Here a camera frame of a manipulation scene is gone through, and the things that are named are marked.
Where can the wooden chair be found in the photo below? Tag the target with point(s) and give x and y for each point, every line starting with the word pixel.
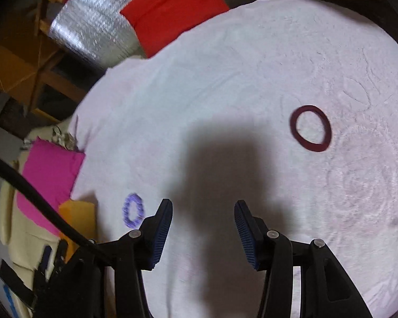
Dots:
pixel 16 69

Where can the cream padded cushion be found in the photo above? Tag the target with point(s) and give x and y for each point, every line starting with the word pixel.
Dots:
pixel 16 238

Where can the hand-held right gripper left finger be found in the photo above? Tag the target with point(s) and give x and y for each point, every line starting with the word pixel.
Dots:
pixel 161 232

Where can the silver foil mat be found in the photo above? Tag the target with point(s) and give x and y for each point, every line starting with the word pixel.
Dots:
pixel 93 29

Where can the white embossed towel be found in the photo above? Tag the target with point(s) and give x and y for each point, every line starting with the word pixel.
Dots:
pixel 219 89

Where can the pink cloth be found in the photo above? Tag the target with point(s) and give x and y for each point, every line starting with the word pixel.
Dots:
pixel 49 179

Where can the red cushion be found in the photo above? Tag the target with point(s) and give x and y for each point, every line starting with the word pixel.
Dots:
pixel 172 10

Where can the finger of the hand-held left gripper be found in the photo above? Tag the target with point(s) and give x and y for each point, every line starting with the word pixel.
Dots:
pixel 61 253

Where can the yellow cloth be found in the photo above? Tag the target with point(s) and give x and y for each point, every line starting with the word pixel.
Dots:
pixel 79 215

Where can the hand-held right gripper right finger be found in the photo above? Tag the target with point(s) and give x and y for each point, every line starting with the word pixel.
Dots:
pixel 243 235

